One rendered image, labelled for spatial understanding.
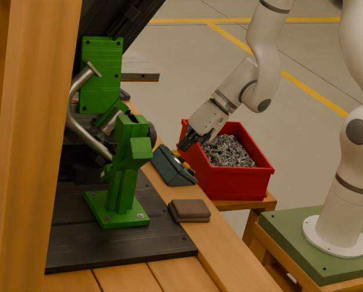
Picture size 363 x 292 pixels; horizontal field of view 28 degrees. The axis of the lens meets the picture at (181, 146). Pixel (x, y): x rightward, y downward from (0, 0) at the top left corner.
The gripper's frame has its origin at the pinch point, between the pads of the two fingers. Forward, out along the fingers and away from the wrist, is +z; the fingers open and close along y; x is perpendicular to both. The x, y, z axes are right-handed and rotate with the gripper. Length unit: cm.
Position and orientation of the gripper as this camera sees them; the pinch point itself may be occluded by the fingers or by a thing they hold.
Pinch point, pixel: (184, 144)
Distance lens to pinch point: 216.3
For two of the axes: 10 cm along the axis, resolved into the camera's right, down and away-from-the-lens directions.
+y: -4.1, -4.9, 7.7
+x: -6.2, -4.7, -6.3
